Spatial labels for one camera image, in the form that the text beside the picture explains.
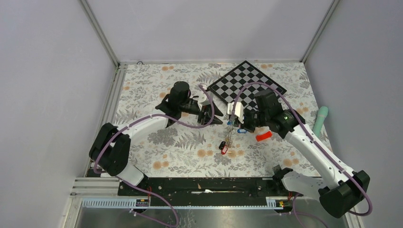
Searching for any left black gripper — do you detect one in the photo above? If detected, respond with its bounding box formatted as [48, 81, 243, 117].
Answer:
[179, 99, 223, 125]

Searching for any large grey metal keyring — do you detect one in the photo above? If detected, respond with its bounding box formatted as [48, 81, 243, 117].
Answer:
[225, 125, 236, 148]

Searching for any black key fob with key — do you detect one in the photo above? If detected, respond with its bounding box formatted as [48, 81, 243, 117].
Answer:
[219, 141, 226, 150]

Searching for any red key tag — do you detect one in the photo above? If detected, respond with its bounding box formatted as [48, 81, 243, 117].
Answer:
[221, 147, 228, 155]

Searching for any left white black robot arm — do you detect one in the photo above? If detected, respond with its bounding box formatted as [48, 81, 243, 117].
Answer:
[89, 81, 224, 195]

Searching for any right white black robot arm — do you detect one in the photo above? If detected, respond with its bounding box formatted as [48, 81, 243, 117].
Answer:
[242, 89, 373, 218]

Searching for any red plastic block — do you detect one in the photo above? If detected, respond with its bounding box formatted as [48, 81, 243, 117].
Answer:
[255, 131, 273, 142]

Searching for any floral table mat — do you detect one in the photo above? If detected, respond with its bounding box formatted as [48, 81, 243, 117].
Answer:
[113, 63, 319, 177]

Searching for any black white checkerboard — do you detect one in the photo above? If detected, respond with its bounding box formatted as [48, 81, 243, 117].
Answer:
[208, 61, 287, 110]

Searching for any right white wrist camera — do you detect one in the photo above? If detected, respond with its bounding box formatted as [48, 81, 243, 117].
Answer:
[227, 102, 244, 124]

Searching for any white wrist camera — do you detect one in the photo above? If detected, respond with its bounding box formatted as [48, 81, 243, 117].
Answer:
[227, 102, 244, 124]
[197, 87, 213, 109]

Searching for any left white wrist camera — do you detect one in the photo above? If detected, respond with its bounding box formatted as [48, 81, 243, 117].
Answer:
[197, 87, 213, 109]

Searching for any mint green cylinder handle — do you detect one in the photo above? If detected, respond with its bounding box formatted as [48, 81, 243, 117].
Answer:
[312, 106, 329, 137]

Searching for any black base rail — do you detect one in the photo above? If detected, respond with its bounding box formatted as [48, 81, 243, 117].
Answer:
[117, 177, 292, 203]

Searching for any white slotted cable duct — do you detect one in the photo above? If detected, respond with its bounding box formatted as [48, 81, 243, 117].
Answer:
[82, 197, 284, 210]

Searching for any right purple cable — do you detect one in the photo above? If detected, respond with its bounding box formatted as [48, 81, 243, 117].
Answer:
[231, 82, 374, 228]

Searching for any purple cable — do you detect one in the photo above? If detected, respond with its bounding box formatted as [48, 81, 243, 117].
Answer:
[231, 82, 374, 228]
[94, 85, 215, 228]

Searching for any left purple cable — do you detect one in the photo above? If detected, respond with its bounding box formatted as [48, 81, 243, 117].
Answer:
[94, 85, 215, 228]

